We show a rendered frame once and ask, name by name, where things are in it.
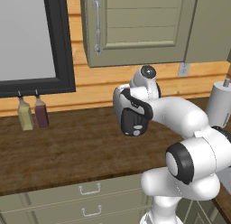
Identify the grey metal drawer handle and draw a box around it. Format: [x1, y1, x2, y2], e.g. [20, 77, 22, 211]
[78, 182, 103, 196]
[81, 204, 103, 219]

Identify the grey metal cupboard handle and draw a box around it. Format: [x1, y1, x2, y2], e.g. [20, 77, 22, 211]
[92, 0, 104, 55]

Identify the white wall socket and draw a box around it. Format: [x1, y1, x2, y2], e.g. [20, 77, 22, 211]
[178, 62, 191, 79]

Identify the olive green base cupboard door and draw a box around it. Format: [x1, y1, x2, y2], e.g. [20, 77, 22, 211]
[176, 197, 225, 224]

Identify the deep olive green drawer front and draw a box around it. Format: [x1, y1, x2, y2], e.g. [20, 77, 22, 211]
[0, 190, 152, 224]

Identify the black framed window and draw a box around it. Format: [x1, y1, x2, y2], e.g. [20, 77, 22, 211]
[0, 0, 77, 98]

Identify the shallow olive green drawer front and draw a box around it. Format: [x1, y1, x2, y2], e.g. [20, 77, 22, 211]
[19, 173, 148, 210]

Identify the yellow sauce bottle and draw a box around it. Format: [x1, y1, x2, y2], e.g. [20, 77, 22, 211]
[16, 90, 35, 132]

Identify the dark red sauce bottle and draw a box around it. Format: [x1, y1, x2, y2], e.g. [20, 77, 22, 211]
[33, 89, 51, 130]

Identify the olive green cupboard side panel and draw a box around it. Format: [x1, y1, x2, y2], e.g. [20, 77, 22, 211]
[183, 0, 231, 65]

